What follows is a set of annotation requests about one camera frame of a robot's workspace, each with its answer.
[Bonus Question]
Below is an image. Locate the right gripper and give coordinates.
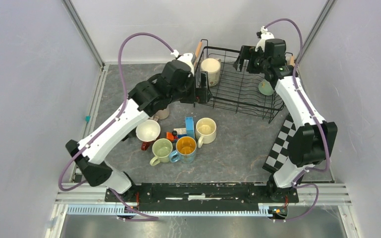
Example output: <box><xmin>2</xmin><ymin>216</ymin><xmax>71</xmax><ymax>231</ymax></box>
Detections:
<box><xmin>234</xmin><ymin>45</ymin><xmax>271</xmax><ymax>74</ymax></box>

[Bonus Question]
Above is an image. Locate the cream floral mug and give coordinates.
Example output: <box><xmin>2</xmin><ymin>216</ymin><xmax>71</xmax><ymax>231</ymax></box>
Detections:
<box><xmin>201</xmin><ymin>58</ymin><xmax>221</xmax><ymax>87</ymax></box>

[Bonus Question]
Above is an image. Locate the cream cup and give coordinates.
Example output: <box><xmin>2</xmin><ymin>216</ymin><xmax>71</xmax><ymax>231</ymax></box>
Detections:
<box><xmin>195</xmin><ymin>118</ymin><xmax>217</xmax><ymax>148</ymax></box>

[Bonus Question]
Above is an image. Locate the pink mug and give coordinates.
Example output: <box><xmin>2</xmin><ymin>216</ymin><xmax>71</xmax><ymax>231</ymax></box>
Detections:
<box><xmin>151</xmin><ymin>106</ymin><xmax>170</xmax><ymax>121</ymax></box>

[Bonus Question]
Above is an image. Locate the blue mug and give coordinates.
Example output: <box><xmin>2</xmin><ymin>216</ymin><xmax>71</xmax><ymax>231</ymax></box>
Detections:
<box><xmin>168</xmin><ymin>136</ymin><xmax>197</xmax><ymax>164</ymax></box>

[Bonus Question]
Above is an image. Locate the green mug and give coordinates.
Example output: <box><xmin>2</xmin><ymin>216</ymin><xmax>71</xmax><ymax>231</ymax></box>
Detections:
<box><xmin>150</xmin><ymin>138</ymin><xmax>173</xmax><ymax>166</ymax></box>

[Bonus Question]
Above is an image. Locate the red mug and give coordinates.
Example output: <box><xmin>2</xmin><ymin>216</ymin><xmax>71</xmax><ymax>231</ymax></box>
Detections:
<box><xmin>136</xmin><ymin>119</ymin><xmax>161</xmax><ymax>151</ymax></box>

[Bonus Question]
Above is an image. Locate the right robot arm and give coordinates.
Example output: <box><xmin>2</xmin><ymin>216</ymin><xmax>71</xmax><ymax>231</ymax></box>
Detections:
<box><xmin>233</xmin><ymin>39</ymin><xmax>337</xmax><ymax>202</ymax></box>

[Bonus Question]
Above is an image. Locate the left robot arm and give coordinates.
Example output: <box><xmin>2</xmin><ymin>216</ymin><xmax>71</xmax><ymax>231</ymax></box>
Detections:
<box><xmin>65</xmin><ymin>59</ymin><xmax>212</xmax><ymax>202</ymax></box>

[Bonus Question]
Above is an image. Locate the toy block structure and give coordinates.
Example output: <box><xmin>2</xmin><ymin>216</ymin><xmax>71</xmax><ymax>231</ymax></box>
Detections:
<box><xmin>166</xmin><ymin>117</ymin><xmax>196</xmax><ymax>142</ymax></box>

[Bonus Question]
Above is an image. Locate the checkerboard calibration board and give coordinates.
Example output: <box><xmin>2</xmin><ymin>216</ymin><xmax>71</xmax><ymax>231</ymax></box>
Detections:
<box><xmin>262</xmin><ymin>114</ymin><xmax>296</xmax><ymax>173</ymax></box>

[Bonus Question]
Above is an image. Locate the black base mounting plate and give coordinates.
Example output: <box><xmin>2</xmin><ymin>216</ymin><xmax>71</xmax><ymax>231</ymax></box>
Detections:
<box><xmin>121</xmin><ymin>182</ymin><xmax>299</xmax><ymax>212</ymax></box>

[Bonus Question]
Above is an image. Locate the black wire dish rack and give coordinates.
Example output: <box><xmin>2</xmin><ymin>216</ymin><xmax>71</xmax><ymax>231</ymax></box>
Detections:
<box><xmin>195</xmin><ymin>39</ymin><xmax>285</xmax><ymax>122</ymax></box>

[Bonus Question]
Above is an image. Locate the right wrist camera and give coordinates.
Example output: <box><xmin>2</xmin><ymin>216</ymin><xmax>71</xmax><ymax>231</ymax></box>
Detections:
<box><xmin>255</xmin><ymin>26</ymin><xmax>274</xmax><ymax>52</ymax></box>

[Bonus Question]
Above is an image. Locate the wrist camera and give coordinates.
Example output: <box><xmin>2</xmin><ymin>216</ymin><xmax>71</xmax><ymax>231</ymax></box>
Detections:
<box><xmin>255</xmin><ymin>26</ymin><xmax>274</xmax><ymax>52</ymax></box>
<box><xmin>170</xmin><ymin>50</ymin><xmax>196</xmax><ymax>75</ymax></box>

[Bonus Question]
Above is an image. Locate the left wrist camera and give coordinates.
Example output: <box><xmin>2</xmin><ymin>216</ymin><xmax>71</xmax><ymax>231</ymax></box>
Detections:
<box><xmin>170</xmin><ymin>50</ymin><xmax>196</xmax><ymax>75</ymax></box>

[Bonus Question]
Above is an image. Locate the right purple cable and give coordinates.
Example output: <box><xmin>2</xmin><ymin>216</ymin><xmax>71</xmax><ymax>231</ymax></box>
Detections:
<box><xmin>264</xmin><ymin>18</ymin><xmax>331</xmax><ymax>223</ymax></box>

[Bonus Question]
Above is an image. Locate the slotted cable duct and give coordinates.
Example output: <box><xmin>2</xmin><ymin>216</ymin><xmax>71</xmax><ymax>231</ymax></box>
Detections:
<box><xmin>67</xmin><ymin>204</ymin><xmax>272</xmax><ymax>218</ymax></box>

